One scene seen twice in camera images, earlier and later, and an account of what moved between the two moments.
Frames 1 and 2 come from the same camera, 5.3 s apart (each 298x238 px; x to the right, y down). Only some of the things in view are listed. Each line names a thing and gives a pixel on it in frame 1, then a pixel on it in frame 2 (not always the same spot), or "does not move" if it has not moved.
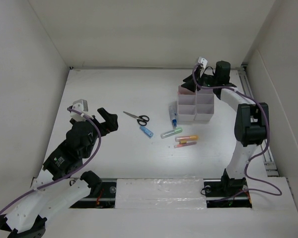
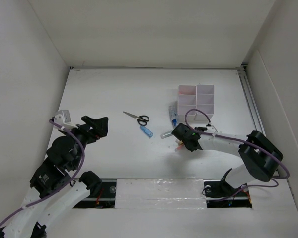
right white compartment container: (204, 104) does not move
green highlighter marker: (167, 134) does not move
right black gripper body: (208, 80) to (185, 143)
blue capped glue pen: (173, 114) does not move
